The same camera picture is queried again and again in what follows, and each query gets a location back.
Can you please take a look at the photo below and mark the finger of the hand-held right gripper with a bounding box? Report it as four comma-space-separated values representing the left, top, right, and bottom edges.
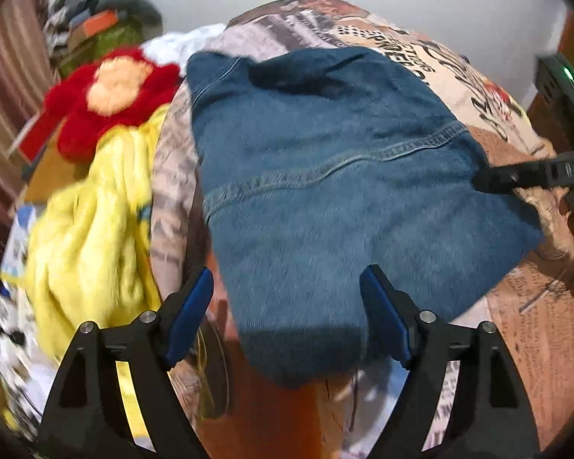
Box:
473, 148, 574, 197

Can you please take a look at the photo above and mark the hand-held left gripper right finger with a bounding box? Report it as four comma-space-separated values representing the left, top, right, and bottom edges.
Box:
359, 264, 541, 459

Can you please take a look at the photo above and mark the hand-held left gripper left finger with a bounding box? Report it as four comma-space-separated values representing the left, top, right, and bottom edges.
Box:
36, 266, 216, 459

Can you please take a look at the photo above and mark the blue denim garment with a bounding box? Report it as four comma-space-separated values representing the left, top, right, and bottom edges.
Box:
186, 47, 543, 389

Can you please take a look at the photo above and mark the pile of mixed clothes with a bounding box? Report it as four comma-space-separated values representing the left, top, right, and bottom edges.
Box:
43, 0, 163, 77

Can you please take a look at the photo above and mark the yellow cloth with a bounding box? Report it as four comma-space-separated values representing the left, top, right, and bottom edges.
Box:
24, 105, 173, 441

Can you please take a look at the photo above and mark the printed blanket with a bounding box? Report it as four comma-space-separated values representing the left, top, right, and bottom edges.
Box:
150, 0, 574, 459

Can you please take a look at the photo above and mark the blue and yellow printed packet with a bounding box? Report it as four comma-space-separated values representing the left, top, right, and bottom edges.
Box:
0, 203, 41, 288

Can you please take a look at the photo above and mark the cardboard box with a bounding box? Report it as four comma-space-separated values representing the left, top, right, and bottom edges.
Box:
21, 136, 94, 206

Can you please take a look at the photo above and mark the red fuzzy garment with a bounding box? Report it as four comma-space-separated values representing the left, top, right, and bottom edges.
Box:
16, 47, 183, 163

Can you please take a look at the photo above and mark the white cloth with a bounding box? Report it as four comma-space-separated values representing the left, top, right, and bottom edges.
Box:
141, 23, 228, 70

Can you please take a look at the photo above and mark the striped fabric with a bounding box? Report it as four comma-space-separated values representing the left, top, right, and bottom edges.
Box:
0, 0, 53, 211

